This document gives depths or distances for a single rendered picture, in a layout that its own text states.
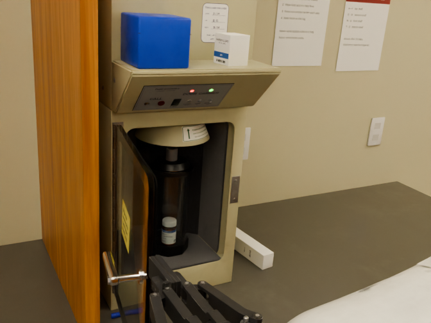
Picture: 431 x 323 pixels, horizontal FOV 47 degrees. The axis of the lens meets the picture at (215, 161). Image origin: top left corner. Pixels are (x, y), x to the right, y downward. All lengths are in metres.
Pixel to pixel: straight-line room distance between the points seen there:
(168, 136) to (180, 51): 0.25
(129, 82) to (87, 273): 0.38
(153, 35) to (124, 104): 0.15
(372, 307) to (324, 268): 1.14
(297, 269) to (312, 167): 0.60
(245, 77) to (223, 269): 0.52
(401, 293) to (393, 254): 1.28
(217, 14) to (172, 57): 0.19
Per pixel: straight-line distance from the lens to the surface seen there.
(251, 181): 1.78
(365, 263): 1.53
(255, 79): 1.02
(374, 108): 2.06
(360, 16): 1.91
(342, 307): 0.31
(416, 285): 0.33
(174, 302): 0.59
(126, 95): 0.94
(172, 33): 0.92
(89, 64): 0.89
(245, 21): 1.11
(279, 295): 1.30
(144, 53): 0.90
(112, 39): 0.99
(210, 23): 1.07
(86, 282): 1.05
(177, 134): 1.11
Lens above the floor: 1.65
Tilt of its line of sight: 19 degrees down
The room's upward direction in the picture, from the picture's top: 4 degrees clockwise
